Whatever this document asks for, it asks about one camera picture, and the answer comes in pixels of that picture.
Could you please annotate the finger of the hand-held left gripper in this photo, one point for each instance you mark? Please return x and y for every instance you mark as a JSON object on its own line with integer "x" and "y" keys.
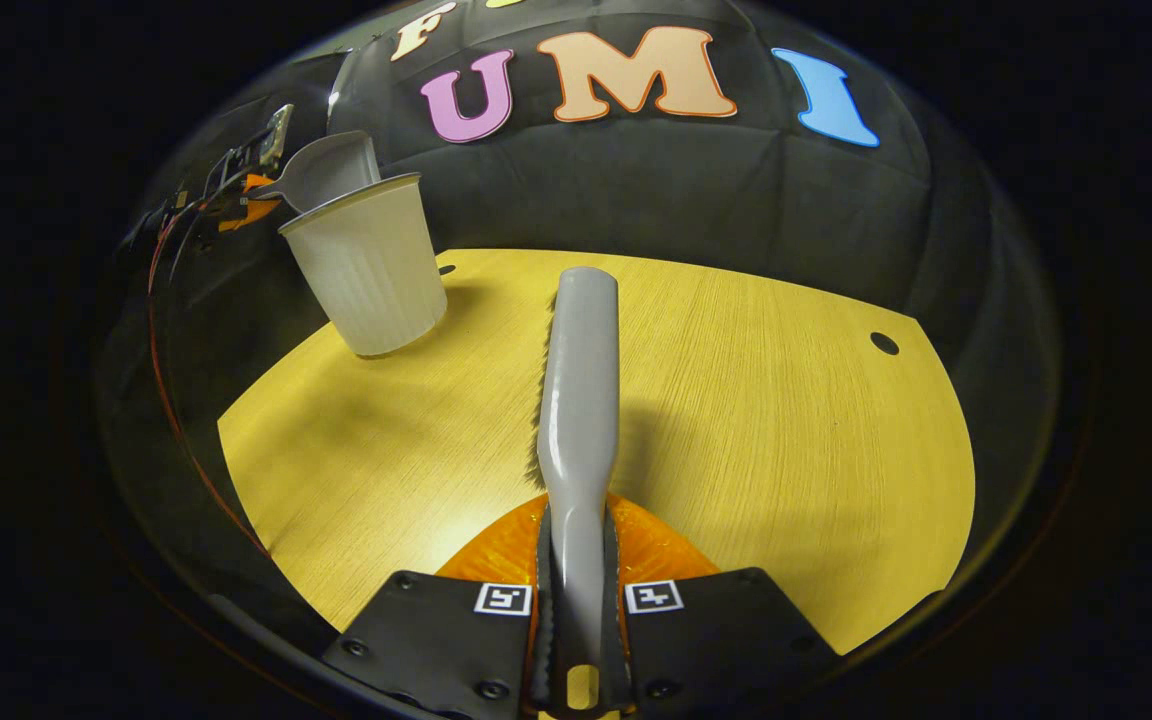
{"x": 258, "y": 184}
{"x": 251, "y": 213}

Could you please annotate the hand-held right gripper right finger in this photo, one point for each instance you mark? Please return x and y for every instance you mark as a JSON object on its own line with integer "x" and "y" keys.
{"x": 716, "y": 640}

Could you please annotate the small grey broom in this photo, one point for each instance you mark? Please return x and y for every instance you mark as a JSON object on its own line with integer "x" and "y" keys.
{"x": 581, "y": 400}

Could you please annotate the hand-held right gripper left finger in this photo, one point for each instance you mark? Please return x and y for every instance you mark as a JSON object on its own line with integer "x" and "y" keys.
{"x": 436, "y": 640}

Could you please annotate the grey plastic dustpan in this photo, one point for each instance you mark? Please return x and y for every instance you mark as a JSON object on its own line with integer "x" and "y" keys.
{"x": 331, "y": 170}

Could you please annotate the white ribbed garbage bin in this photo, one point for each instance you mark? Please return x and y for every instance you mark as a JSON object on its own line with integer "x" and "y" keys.
{"x": 366, "y": 270}

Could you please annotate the wooden desktop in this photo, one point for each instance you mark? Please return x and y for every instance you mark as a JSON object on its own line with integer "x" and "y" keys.
{"x": 786, "y": 450}

